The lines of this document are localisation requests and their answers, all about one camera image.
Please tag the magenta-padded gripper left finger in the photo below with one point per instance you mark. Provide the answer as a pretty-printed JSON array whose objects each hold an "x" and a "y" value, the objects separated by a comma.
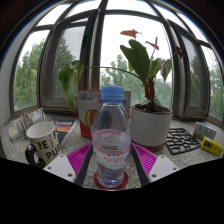
[{"x": 60, "y": 166}]

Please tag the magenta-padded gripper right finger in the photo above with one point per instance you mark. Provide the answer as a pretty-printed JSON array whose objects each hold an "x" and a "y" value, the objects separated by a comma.
[{"x": 163, "y": 166}]

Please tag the clear plastic water bottle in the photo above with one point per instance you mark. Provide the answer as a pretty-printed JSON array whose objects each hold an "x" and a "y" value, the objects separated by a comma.
[{"x": 111, "y": 140}]

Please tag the black lattice trivet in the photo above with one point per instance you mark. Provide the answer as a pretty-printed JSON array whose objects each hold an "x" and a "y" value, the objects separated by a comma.
[{"x": 181, "y": 141}]

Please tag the potted plant in white pot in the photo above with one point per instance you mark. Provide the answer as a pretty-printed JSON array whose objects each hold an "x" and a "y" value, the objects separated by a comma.
[{"x": 151, "y": 130}]

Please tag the dark colourful printed book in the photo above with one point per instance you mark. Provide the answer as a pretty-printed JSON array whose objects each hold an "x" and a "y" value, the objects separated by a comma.
[{"x": 65, "y": 128}]

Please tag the yellow rectangular box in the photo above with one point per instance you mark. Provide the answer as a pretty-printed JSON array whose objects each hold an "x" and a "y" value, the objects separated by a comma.
[{"x": 211, "y": 146}]

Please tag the small blue and white box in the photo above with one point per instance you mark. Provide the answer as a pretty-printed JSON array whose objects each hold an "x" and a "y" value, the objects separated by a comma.
[{"x": 204, "y": 130}]

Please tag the white box with spool print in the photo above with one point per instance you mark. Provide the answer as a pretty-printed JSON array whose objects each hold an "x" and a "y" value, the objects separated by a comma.
[{"x": 85, "y": 106}]

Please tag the dark-framed bay window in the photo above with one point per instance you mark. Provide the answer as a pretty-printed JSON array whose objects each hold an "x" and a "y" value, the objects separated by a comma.
[{"x": 95, "y": 50}]

